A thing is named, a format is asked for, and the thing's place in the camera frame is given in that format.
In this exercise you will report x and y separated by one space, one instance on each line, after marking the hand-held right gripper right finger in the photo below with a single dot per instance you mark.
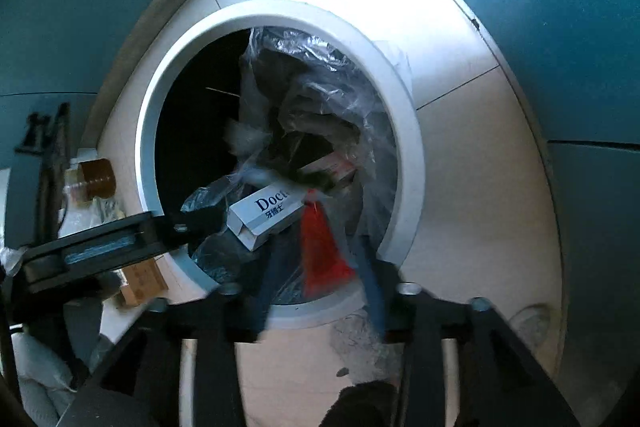
374 297

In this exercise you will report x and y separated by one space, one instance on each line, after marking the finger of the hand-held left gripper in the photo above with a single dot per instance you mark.
200 229

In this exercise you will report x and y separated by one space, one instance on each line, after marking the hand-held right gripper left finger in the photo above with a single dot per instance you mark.
264 287

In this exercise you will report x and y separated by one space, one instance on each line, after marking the red plastic wrapper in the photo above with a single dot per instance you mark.
320 257

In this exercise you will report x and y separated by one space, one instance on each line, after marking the white toothpaste box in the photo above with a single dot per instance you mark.
262 217

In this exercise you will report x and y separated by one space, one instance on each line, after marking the white round trash bin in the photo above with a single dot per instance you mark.
402 167

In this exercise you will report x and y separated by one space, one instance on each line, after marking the clear plastic wrapper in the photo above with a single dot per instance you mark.
102 212

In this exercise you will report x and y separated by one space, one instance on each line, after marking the small cardboard box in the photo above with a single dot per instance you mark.
142 282

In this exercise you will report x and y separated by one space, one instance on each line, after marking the brown tape roll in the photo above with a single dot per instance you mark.
97 179

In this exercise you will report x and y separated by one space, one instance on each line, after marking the black stand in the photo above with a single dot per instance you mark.
47 167

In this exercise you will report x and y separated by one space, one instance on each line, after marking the person's dark shoe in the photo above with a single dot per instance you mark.
362 407

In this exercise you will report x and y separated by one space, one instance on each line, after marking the white plastic bag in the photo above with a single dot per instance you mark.
42 372

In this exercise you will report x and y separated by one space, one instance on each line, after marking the orange and white box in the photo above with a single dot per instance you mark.
334 168

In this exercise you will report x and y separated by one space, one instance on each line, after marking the clear plastic bin liner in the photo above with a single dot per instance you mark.
320 72

